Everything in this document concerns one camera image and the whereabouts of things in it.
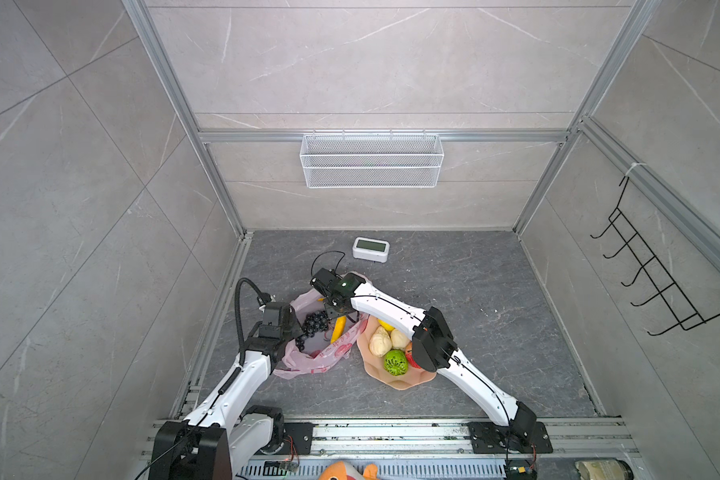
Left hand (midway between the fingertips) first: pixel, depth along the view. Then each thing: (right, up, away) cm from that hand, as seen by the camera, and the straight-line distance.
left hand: (288, 315), depth 87 cm
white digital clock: (+25, +20, +21) cm, 38 cm away
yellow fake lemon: (+28, +2, -21) cm, 35 cm away
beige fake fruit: (+27, -7, -4) cm, 29 cm away
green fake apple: (+32, -11, -8) cm, 34 cm away
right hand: (+14, +1, +10) cm, 17 cm away
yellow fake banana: (+15, -5, +3) cm, 16 cm away
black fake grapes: (+7, -3, +2) cm, 8 cm away
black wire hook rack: (+90, +6, -26) cm, 94 cm away
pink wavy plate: (+26, -13, -5) cm, 29 cm away
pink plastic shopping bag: (+11, -9, -8) cm, 16 cm away
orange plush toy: (+18, -29, -24) cm, 42 cm away
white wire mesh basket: (+25, +50, +13) cm, 58 cm away
